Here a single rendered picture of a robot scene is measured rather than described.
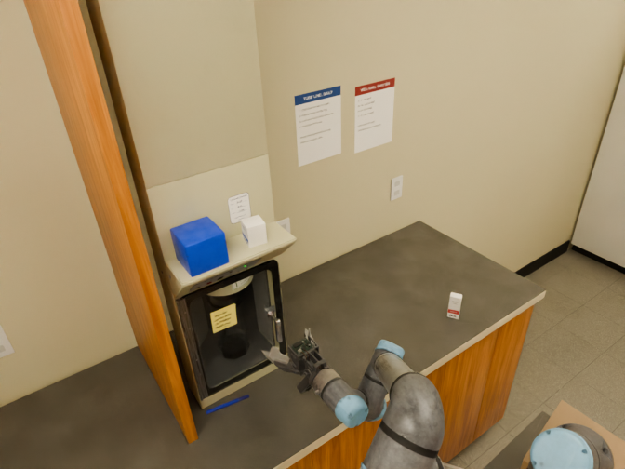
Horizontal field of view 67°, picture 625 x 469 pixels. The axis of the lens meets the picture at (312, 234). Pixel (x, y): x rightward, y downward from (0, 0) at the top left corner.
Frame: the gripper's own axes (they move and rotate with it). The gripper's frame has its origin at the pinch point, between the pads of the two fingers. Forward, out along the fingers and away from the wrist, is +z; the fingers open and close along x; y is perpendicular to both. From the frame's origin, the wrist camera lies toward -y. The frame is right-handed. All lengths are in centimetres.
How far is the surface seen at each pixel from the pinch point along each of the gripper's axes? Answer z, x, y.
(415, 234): 41, -98, -21
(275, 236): 1.3, -1.2, 36.5
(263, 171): 9, -3, 52
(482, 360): -18, -79, -44
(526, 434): -56, -46, -20
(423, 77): 52, -107, 50
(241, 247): 2.6, 8.3, 36.5
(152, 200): 9, 26, 53
